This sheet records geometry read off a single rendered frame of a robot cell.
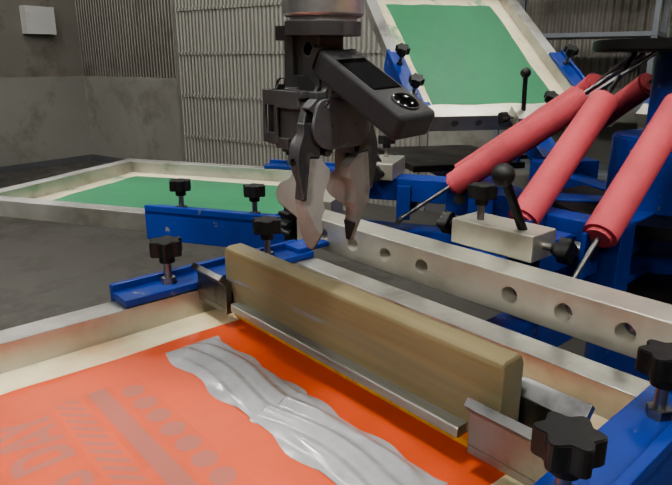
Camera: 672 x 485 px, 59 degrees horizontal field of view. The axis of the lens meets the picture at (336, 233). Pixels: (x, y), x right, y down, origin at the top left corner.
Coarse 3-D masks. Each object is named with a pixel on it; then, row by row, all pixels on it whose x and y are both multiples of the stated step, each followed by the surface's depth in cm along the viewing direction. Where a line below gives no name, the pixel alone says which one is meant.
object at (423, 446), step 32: (352, 384) 63; (352, 416) 57; (384, 416) 57; (224, 448) 52; (256, 448) 52; (416, 448) 52; (448, 448) 52; (256, 480) 48; (288, 480) 48; (320, 480) 48; (448, 480) 48; (480, 480) 48
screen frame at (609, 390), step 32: (384, 288) 80; (64, 320) 70; (96, 320) 71; (128, 320) 74; (160, 320) 77; (448, 320) 70; (480, 320) 70; (0, 352) 64; (32, 352) 67; (64, 352) 69; (544, 352) 62; (544, 384) 61; (576, 384) 58; (608, 384) 56; (640, 384) 56; (608, 416) 57
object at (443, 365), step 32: (256, 256) 71; (256, 288) 71; (288, 288) 66; (320, 288) 61; (352, 288) 61; (288, 320) 67; (320, 320) 62; (352, 320) 58; (384, 320) 55; (416, 320) 53; (352, 352) 59; (384, 352) 56; (416, 352) 52; (448, 352) 50; (480, 352) 48; (512, 352) 47; (416, 384) 53; (448, 384) 50; (480, 384) 48; (512, 384) 47; (512, 416) 48
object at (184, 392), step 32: (160, 352) 70; (256, 352) 70; (288, 352) 70; (64, 384) 63; (96, 384) 63; (160, 384) 63; (192, 384) 63; (320, 384) 63; (0, 416) 57; (192, 416) 57; (224, 416) 57
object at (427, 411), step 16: (240, 304) 73; (256, 320) 69; (272, 320) 69; (288, 336) 65; (304, 336) 65; (304, 352) 63; (320, 352) 61; (336, 368) 59; (352, 368) 58; (368, 384) 56; (384, 384) 55; (400, 400) 53; (416, 400) 53; (432, 416) 50; (448, 416) 50; (448, 432) 49; (464, 432) 50
